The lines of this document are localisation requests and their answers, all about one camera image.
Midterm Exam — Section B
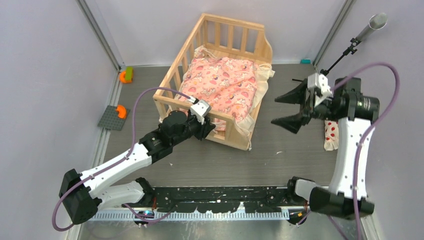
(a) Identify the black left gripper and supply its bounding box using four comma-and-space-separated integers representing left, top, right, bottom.
172, 108, 214, 145

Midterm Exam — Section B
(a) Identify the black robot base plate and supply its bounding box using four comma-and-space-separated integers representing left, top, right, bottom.
129, 186, 308, 214

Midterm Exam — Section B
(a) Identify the wooden slatted pet bed frame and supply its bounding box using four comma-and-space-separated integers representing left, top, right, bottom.
153, 13, 274, 150

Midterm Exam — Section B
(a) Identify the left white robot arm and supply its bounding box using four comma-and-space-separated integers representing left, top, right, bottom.
59, 110, 216, 225

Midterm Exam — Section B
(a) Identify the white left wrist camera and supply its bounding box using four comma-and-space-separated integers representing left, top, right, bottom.
190, 100, 212, 125

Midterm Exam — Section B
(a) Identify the small teal block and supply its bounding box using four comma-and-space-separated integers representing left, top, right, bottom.
300, 59, 311, 64

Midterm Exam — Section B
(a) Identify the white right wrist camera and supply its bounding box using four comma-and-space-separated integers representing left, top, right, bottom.
307, 73, 333, 107

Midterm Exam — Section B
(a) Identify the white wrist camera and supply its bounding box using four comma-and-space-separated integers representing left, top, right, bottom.
190, 100, 212, 125
307, 73, 333, 107

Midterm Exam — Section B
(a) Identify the pink unicorn print cushion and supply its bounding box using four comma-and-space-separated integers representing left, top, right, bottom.
179, 46, 275, 150

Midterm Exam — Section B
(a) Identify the microphone on black stand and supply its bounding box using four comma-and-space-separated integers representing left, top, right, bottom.
319, 12, 388, 76

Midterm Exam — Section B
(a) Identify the white strawberry print pillow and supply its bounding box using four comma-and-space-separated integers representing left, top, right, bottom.
323, 120, 339, 151

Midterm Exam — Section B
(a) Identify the orange arch toy block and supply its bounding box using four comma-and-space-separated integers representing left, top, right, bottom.
115, 105, 128, 119

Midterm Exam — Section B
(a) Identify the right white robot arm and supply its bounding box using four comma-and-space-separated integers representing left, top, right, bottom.
272, 74, 380, 220

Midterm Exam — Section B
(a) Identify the grey building block plate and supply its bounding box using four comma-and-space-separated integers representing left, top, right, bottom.
97, 105, 131, 131

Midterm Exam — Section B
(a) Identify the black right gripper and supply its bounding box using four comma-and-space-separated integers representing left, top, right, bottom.
271, 78, 337, 134

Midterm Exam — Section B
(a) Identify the orange and green toy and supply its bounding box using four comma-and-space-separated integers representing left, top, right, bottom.
119, 66, 134, 84

